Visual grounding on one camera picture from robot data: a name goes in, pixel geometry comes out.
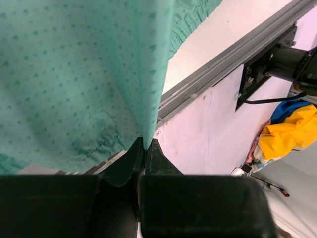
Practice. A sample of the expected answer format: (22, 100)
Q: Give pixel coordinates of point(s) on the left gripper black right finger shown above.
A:
(174, 205)

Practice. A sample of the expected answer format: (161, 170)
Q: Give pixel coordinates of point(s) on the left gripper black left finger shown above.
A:
(101, 205)

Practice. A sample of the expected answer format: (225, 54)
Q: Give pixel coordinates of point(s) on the orange and teal jacket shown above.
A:
(82, 79)

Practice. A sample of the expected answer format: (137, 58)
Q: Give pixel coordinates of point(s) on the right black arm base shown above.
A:
(280, 59)

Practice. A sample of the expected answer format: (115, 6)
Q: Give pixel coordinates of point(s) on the small white round device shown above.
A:
(238, 172)

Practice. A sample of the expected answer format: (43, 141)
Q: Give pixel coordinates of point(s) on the yellow and blue cloth pile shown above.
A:
(292, 127)

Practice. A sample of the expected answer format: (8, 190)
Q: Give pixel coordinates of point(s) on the red handled tool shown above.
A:
(267, 186)

